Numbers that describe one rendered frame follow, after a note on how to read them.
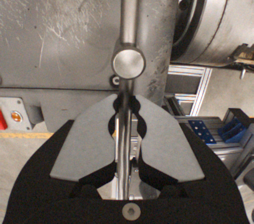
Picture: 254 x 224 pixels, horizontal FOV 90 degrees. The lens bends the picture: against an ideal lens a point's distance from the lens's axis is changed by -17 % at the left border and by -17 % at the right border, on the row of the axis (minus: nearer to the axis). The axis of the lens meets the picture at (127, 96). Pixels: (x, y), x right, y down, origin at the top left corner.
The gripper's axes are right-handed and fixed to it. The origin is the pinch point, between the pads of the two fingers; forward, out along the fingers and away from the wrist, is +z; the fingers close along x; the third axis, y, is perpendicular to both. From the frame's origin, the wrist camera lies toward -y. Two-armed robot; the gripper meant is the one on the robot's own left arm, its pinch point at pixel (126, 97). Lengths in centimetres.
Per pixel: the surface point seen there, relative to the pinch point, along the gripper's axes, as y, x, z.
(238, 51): -2.7, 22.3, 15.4
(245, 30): -6.9, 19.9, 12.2
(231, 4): -10.1, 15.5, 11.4
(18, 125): 12.6, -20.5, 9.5
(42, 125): 124, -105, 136
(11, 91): 5.0, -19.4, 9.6
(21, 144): 167, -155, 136
